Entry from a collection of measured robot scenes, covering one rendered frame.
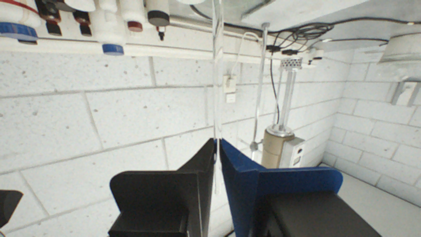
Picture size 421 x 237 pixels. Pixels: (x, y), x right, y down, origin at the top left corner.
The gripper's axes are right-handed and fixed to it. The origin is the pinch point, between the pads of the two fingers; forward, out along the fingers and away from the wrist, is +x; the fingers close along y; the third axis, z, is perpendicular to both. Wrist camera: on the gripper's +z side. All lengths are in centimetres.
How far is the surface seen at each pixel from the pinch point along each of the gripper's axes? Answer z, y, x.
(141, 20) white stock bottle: 18.6, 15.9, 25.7
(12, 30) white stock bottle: 14.6, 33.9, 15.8
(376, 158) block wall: -93, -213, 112
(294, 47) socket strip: 22, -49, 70
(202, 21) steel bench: 25, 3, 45
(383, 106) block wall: -27, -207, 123
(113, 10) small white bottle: 19.9, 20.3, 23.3
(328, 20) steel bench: 25, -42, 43
